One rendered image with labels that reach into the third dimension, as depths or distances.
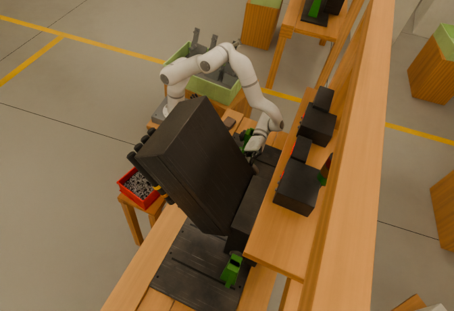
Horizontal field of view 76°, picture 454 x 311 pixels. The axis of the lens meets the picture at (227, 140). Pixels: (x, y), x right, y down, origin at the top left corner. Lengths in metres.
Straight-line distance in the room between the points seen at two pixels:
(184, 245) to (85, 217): 1.37
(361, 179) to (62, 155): 2.91
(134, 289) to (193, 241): 0.35
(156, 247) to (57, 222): 1.39
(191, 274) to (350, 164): 1.09
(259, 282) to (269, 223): 0.67
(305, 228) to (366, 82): 0.50
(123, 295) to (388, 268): 2.20
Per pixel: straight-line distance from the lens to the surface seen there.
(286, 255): 0.99
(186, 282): 1.58
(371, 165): 0.73
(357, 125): 0.80
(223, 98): 2.37
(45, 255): 2.79
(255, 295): 1.62
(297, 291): 1.26
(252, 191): 1.41
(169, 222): 1.68
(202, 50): 2.59
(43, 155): 3.32
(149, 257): 1.63
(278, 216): 1.03
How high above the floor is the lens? 2.44
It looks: 50 degrees down
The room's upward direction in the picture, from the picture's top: 10 degrees clockwise
